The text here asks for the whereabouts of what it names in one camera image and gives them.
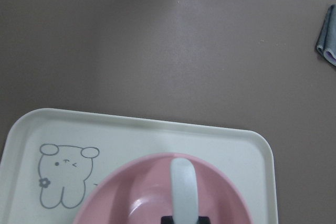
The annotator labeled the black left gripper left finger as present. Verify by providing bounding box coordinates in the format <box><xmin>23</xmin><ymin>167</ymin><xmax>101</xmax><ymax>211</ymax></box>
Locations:
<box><xmin>161</xmin><ymin>216</ymin><xmax>174</xmax><ymax>224</ymax></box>

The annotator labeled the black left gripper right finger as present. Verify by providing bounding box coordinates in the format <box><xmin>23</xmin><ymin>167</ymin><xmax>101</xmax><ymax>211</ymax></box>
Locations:
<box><xmin>197</xmin><ymin>216</ymin><xmax>211</xmax><ymax>224</ymax></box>

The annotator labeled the grey purple folded cloth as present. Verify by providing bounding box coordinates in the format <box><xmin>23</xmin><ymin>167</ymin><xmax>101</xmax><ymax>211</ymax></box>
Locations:
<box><xmin>316</xmin><ymin>4</ymin><xmax>335</xmax><ymax>66</ymax></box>

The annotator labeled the cream rabbit tray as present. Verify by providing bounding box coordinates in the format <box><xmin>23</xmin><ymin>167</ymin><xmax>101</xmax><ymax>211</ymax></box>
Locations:
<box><xmin>1</xmin><ymin>109</ymin><xmax>278</xmax><ymax>223</ymax></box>

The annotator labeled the small pink bowl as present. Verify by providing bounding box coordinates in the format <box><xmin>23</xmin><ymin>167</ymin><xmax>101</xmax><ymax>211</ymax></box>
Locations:
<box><xmin>73</xmin><ymin>153</ymin><xmax>253</xmax><ymax>223</ymax></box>

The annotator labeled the white ceramic spoon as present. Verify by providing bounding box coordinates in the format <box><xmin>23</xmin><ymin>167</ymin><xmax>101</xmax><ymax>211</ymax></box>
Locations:
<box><xmin>170</xmin><ymin>158</ymin><xmax>198</xmax><ymax>224</ymax></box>

